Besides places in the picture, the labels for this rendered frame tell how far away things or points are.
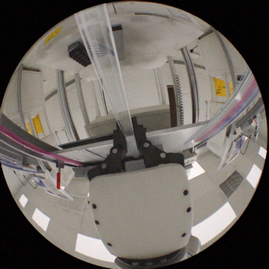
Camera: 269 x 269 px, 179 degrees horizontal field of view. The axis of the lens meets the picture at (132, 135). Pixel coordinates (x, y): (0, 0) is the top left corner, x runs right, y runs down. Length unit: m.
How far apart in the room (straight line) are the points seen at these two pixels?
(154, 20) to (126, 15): 0.10
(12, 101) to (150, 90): 2.23
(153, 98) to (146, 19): 1.72
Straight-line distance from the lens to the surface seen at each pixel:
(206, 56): 1.47
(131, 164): 0.31
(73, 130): 0.52
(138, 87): 1.88
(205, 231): 2.32
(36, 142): 0.34
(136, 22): 0.39
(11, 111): 1.18
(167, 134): 0.18
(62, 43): 0.41
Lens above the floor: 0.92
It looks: 22 degrees up
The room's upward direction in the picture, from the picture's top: 168 degrees clockwise
